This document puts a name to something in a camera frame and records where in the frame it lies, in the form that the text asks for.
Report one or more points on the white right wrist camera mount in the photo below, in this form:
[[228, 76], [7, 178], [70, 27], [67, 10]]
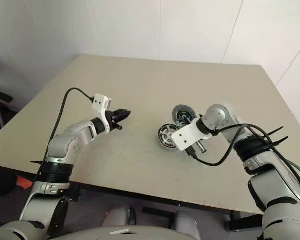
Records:
[[187, 136]]

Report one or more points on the black rounded object under table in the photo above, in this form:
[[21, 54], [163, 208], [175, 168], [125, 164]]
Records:
[[1, 185]]

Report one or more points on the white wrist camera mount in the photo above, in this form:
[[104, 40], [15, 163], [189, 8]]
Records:
[[187, 136], [101, 102]]

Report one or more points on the silver motor cover circuit board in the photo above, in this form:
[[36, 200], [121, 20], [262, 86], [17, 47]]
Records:
[[181, 113]]

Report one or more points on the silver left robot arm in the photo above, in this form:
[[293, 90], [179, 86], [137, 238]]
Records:
[[62, 147]]

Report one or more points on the black table frame leg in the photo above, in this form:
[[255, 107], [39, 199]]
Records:
[[240, 222]]

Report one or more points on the red cloth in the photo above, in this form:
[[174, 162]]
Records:
[[23, 182]]

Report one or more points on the grey rounded robot leg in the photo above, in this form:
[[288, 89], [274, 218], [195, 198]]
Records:
[[120, 215], [186, 221]]

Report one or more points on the silver spoked rotor black rim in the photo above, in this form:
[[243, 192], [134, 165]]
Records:
[[166, 135]]

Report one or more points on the black table frame bar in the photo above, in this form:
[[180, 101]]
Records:
[[158, 210]]

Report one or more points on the black table bracket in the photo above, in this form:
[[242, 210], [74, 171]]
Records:
[[75, 192]]

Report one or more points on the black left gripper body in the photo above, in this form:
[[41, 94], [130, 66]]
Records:
[[111, 120]]

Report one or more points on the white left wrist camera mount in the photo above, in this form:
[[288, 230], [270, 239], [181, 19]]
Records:
[[101, 102]]

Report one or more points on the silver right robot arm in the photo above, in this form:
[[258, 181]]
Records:
[[265, 162]]

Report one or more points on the silver robot torso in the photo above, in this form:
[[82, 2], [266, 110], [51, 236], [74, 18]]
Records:
[[140, 233]]

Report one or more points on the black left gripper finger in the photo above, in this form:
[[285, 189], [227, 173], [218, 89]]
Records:
[[118, 127], [121, 114]]

